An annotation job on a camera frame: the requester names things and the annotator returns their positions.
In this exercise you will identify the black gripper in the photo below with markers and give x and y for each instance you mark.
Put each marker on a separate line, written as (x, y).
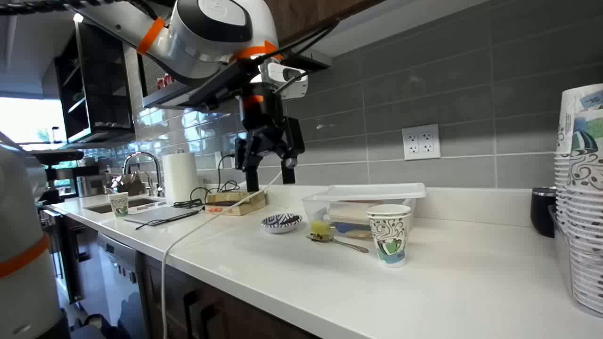
(268, 131)

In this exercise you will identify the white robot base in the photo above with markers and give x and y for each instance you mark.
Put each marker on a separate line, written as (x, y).
(29, 306)

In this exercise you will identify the patterned paper bowl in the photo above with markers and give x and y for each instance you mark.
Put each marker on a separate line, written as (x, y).
(281, 223)

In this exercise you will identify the stack of cardboard boxes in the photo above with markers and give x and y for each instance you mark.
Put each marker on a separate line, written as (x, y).
(236, 202)

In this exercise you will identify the metal spoon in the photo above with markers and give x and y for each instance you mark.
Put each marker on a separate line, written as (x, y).
(317, 238)

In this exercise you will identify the clear plastic lidded container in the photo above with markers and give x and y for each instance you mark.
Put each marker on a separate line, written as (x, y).
(345, 208)

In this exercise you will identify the white paper towel roll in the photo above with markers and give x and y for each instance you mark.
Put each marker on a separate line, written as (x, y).
(179, 176)

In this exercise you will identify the chrome sink faucet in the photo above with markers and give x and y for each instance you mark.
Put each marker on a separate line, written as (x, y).
(147, 170)

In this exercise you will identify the patterned paper cup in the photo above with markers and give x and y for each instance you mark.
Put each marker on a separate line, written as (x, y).
(389, 231)

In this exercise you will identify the grey tray on counter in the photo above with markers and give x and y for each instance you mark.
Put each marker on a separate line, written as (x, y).
(161, 216)

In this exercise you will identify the small paper cup near sink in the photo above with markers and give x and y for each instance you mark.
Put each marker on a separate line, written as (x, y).
(119, 204)

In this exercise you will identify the black coffee machine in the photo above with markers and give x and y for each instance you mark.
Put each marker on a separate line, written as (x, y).
(51, 163)

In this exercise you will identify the black mug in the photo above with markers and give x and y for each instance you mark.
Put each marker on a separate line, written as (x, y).
(543, 201)

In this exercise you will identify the left stack of paper cups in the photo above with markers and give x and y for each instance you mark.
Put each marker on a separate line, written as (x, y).
(579, 193)

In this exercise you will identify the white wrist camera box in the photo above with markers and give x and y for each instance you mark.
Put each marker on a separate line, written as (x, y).
(289, 82)

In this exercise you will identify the white wall outlet right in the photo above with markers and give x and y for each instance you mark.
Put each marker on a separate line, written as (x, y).
(421, 142)

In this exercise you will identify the black open wall shelf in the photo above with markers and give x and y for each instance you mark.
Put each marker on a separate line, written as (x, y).
(93, 88)

